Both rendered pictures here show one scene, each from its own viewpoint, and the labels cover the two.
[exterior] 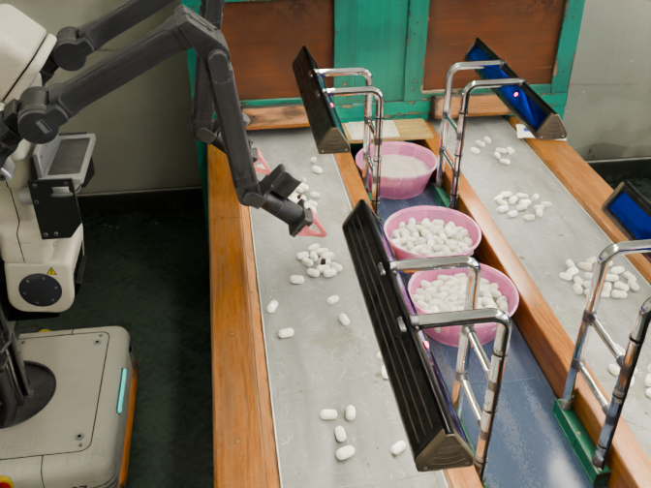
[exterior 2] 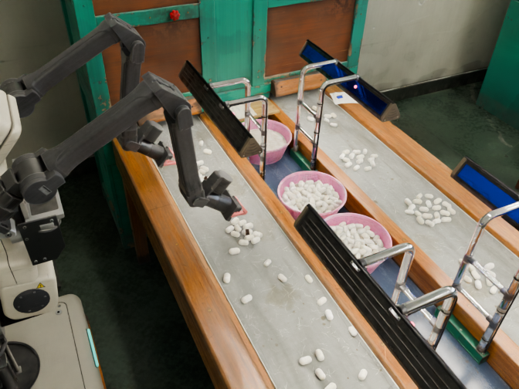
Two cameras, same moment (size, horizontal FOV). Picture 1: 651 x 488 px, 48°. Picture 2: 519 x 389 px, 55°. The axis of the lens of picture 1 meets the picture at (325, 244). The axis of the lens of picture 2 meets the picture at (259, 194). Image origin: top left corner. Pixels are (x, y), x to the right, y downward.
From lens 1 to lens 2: 0.53 m
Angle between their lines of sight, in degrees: 16
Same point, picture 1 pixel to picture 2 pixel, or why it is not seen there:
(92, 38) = (38, 88)
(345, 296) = (273, 258)
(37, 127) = (39, 191)
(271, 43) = (154, 56)
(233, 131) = (188, 158)
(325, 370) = (286, 323)
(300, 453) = not seen: outside the picture
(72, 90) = (66, 156)
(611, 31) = not seen: hidden behind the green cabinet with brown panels
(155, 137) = (42, 125)
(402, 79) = (250, 71)
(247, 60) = not seen: hidden behind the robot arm
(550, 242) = (388, 186)
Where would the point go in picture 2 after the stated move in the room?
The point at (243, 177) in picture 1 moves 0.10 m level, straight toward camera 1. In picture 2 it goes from (194, 188) to (205, 208)
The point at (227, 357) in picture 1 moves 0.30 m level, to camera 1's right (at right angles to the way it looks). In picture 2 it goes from (215, 331) to (312, 308)
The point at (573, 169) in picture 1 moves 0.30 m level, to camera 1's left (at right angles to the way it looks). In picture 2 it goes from (381, 126) to (320, 135)
